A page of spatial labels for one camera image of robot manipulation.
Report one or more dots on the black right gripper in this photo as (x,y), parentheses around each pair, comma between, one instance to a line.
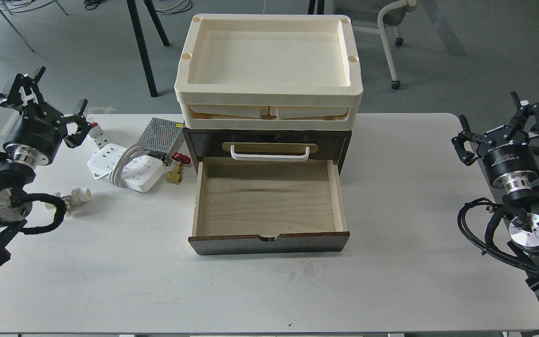
(508,160)

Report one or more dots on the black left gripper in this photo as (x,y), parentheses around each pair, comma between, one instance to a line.
(41,127)

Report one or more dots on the white power strip with cable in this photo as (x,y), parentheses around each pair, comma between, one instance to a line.
(126,167)

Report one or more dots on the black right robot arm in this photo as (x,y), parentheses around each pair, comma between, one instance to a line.
(508,231)

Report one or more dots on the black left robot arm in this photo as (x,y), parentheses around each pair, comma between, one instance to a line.
(22,212)

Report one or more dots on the white plug red button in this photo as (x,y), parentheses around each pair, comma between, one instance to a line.
(98,136)

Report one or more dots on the white plastic pipe fitting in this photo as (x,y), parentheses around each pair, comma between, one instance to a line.
(74,198)

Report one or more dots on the metal mesh power supply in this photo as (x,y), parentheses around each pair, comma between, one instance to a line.
(162,138)

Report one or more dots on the black table legs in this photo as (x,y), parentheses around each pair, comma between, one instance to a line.
(141,44)

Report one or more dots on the cream plastic tray stack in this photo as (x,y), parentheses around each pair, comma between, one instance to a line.
(269,72)

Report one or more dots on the open wooden drawer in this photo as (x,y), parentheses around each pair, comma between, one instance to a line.
(250,207)

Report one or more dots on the grey metal frame legs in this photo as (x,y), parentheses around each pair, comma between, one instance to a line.
(5,12)

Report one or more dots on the brass valve red handle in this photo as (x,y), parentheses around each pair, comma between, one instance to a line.
(174,176)

